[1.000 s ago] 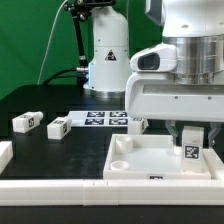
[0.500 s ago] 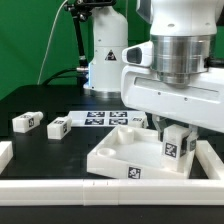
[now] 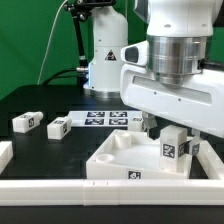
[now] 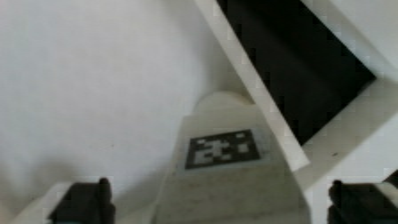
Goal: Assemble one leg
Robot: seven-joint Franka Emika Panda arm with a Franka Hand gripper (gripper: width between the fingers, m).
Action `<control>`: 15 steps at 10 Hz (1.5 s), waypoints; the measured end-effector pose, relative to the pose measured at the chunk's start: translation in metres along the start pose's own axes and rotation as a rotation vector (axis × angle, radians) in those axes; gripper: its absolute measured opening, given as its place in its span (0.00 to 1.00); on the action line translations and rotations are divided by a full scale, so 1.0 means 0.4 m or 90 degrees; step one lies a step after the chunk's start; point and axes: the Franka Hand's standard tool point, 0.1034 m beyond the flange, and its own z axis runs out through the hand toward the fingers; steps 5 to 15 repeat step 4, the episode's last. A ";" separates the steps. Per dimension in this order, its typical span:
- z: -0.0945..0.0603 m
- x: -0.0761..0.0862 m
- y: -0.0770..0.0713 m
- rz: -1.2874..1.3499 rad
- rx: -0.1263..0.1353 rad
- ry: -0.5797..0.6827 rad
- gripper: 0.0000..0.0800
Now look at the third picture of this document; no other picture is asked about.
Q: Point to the white fence wall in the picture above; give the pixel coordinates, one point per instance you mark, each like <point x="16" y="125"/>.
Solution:
<point x="111" y="192"/>
<point x="210" y="161"/>
<point x="6" y="154"/>

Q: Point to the white fence right wall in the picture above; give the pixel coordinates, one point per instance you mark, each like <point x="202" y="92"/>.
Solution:
<point x="210" y="161"/>

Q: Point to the white marker tag sheet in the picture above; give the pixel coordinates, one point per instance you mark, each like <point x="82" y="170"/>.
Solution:
<point x="102" y="118"/>

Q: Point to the white fence front wall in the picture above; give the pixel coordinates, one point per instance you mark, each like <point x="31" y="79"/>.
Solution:
<point x="111" y="192"/>

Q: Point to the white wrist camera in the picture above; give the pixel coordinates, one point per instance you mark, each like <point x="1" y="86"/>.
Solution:
<point x="136" y="54"/>

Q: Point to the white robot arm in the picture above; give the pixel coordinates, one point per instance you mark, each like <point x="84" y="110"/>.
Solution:
<point x="169" y="74"/>

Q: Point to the white fence left wall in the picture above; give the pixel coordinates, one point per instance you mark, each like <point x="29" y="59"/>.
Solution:
<point x="6" y="154"/>

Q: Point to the white square tabletop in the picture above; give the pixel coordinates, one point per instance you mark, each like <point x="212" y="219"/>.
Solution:
<point x="133" y="155"/>

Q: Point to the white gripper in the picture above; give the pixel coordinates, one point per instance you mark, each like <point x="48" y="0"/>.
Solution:
<point x="198" y="103"/>

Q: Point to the black camera stand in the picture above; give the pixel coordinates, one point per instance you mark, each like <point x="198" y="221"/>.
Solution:
<point x="80" y="11"/>

